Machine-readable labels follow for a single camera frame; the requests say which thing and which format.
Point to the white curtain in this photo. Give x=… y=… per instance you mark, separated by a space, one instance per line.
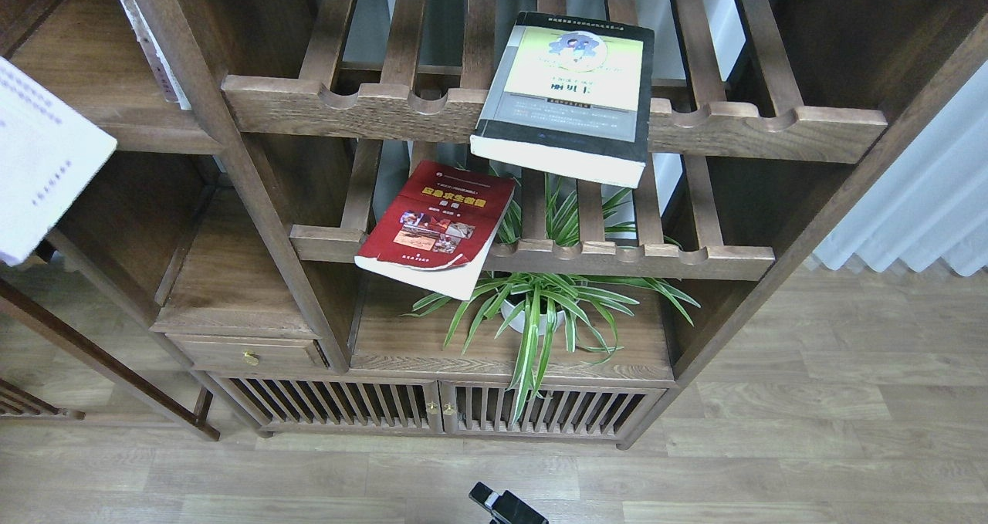
x=931 y=205

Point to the black yellow-green cover book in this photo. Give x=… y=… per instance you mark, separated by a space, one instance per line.
x=571 y=97

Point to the white lavender cover book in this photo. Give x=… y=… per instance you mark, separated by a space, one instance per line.
x=49 y=154

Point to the brass drawer knob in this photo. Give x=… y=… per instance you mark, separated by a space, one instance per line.
x=250 y=358

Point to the white standing books on shelf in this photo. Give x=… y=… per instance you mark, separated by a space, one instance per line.
x=163 y=74

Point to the red cover book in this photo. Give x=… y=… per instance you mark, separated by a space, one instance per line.
x=437 y=232

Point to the green spider plant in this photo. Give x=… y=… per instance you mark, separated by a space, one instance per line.
x=548 y=304

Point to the dark wooden bookshelf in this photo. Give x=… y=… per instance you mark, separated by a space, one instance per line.
x=232 y=226

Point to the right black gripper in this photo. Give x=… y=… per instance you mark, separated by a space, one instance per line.
x=504 y=508

